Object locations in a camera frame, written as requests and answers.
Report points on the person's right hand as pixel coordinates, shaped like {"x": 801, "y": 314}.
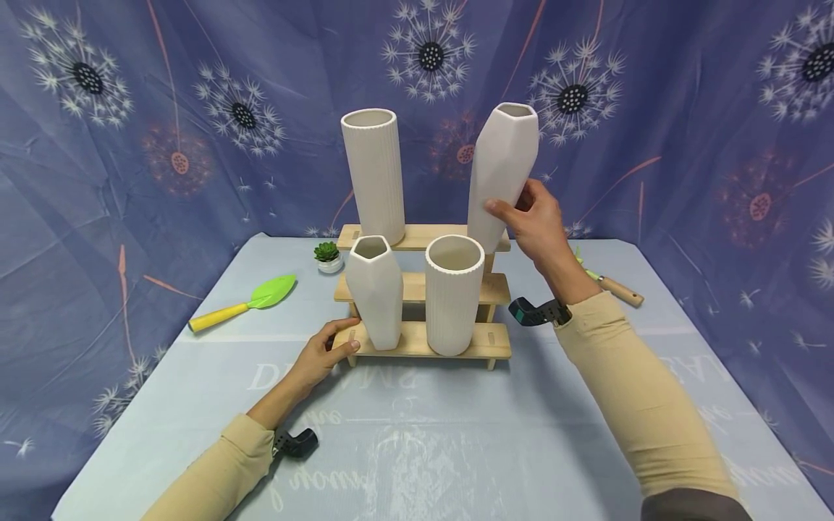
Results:
{"x": 541, "y": 231}

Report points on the person's left hand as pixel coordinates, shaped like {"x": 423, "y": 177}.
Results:
{"x": 313, "y": 364}

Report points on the person's left thumb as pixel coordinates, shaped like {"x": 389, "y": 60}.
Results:
{"x": 340, "y": 325}

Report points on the person's right fingers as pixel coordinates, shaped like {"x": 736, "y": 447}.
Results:
{"x": 535, "y": 192}

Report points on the person's right thumb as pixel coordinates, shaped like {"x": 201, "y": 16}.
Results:
{"x": 503, "y": 209}

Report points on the person's left fingers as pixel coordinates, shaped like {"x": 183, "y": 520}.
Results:
{"x": 346, "y": 349}

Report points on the tall faceted white vase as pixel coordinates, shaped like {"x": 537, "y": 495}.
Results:
{"x": 502, "y": 159}

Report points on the wooden stepped shelf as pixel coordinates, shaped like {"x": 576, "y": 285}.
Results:
{"x": 414, "y": 288}

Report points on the person's right forearm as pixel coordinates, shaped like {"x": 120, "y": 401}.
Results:
{"x": 625, "y": 391}

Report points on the person's left forearm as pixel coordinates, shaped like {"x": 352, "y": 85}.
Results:
{"x": 228, "y": 463}

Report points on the short faceted white vase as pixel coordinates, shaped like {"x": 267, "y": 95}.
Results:
{"x": 378, "y": 297}

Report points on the small potted succulent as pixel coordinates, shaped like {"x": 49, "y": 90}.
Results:
{"x": 328, "y": 255}

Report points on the black wrist band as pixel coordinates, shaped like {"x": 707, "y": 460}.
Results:
{"x": 537, "y": 312}
{"x": 296, "y": 441}

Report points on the short ribbed white vase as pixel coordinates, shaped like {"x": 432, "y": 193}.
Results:
{"x": 454, "y": 304}

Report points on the tall ribbed white vase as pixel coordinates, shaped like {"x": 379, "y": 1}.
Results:
{"x": 374, "y": 177}

